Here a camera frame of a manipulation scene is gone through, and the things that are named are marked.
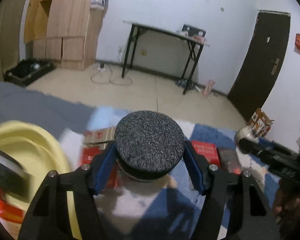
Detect round cream tin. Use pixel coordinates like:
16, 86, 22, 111
235, 126, 259, 154

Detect dark brown cigarette carton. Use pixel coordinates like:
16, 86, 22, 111
217, 148, 242, 174

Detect small black foam cylinder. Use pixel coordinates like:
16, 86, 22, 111
114, 111, 185, 180

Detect large red white carton box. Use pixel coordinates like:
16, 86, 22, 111
0, 189, 24, 224

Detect person right hand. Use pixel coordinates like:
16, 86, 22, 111
272, 189, 300, 220

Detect blue white checkered rug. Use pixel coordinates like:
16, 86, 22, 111
59, 106, 281, 240

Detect yellow plastic basin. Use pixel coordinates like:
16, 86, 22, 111
0, 120, 83, 240

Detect dark brown door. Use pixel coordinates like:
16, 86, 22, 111
228, 12, 290, 121

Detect pink bag on floor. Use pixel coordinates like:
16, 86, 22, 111
203, 80, 215, 96

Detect grey bed sheet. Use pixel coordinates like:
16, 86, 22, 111
0, 81, 94, 139

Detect black tray on floor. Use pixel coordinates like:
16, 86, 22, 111
4, 59, 55, 87

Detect black folding table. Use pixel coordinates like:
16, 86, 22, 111
121, 21, 208, 94

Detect wooden wardrobe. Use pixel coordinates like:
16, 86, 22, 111
24, 0, 105, 70

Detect beige curtain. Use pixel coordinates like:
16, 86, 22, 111
0, 0, 25, 81

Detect cardboard boxes by wall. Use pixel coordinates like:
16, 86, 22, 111
248, 108, 275, 137

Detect power strip with cable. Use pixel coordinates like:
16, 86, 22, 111
90, 64, 133, 87

